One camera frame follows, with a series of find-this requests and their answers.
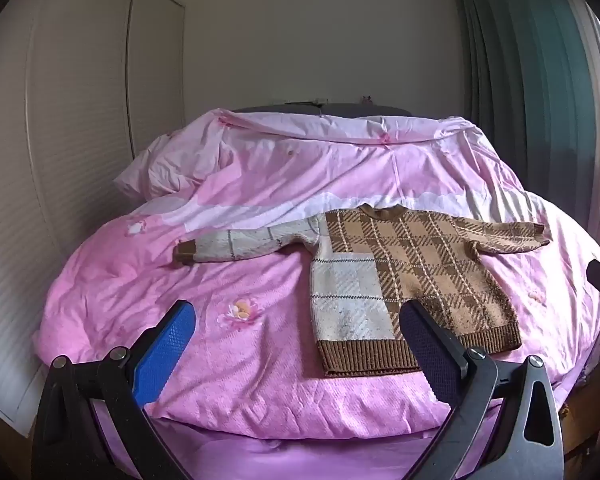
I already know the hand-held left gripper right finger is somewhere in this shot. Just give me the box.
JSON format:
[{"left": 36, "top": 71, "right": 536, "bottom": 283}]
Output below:
[{"left": 399, "top": 301, "right": 566, "bottom": 480}]

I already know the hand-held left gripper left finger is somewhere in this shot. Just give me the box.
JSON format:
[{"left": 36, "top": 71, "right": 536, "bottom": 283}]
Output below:
[{"left": 31, "top": 300, "right": 197, "bottom": 480}]

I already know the brown and cream plaid sweater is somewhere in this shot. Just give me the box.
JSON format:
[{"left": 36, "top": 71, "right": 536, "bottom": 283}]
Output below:
[{"left": 174, "top": 203, "right": 552, "bottom": 379}]

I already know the purple bed sheet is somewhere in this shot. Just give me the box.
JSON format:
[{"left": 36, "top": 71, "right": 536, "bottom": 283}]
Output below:
[{"left": 92, "top": 400, "right": 511, "bottom": 480}]

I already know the pink floral duvet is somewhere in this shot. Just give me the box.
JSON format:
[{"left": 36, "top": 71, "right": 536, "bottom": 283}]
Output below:
[{"left": 34, "top": 107, "right": 600, "bottom": 443}]

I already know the pale pink pillow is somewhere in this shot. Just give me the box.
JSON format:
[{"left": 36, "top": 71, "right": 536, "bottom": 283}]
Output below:
[{"left": 112, "top": 130, "right": 221, "bottom": 198}]

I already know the green curtain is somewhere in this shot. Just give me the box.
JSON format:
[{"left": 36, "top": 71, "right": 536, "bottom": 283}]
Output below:
[{"left": 452, "top": 0, "right": 598, "bottom": 196}]

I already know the beige sliding door wardrobe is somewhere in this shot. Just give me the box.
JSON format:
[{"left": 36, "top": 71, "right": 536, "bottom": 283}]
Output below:
[{"left": 0, "top": 0, "right": 187, "bottom": 426}]

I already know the grey headboard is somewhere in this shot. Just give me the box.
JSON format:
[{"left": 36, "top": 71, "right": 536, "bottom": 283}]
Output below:
[{"left": 230, "top": 102, "right": 416, "bottom": 119}]

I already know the wooden bed frame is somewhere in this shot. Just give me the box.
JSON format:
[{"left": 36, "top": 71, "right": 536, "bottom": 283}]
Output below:
[{"left": 555, "top": 340, "right": 600, "bottom": 480}]

